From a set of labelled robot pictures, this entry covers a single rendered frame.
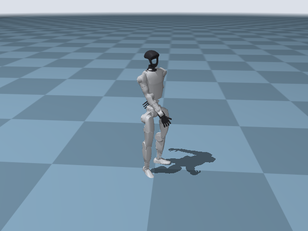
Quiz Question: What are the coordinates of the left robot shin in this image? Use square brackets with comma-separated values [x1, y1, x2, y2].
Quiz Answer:
[155, 138, 165, 160]

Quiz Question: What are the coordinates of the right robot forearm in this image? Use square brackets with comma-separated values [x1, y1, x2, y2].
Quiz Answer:
[146, 95, 164, 117]

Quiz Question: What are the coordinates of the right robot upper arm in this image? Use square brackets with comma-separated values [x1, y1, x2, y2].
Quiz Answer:
[137, 74, 154, 99]

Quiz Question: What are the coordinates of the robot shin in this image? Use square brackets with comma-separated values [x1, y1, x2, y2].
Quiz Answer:
[142, 141, 152, 170]
[155, 138, 165, 160]

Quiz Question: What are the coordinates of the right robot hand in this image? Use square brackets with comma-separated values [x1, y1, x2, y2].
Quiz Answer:
[158, 111, 172, 127]

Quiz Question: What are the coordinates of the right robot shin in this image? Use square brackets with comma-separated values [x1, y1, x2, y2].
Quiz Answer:
[142, 141, 152, 170]

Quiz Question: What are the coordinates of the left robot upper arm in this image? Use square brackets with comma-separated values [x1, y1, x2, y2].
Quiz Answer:
[160, 67, 167, 88]

